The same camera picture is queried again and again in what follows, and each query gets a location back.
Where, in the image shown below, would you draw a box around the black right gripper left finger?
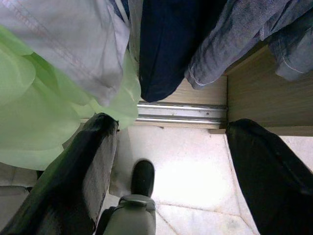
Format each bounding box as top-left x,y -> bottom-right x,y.
0,113 -> 120,235

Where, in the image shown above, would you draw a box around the navy blue hanging garment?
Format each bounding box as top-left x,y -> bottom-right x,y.
138,0 -> 228,103

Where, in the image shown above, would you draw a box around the grey denim jeans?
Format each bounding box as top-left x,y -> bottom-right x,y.
184,0 -> 313,90

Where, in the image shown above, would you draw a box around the white hanging garment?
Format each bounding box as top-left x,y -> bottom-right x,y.
0,0 -> 132,107

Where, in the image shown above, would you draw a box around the light wooden wardrobe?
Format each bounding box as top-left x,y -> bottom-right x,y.
132,44 -> 313,137

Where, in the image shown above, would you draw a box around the light green sheer garment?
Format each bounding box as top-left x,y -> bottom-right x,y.
0,24 -> 142,171

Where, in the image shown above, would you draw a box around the blue striped garment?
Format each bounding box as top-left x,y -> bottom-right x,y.
107,0 -> 131,22

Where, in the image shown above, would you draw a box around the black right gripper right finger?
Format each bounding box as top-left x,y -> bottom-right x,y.
225,118 -> 313,235

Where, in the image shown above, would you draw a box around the metal sliding door track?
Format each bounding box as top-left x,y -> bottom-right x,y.
136,102 -> 227,129

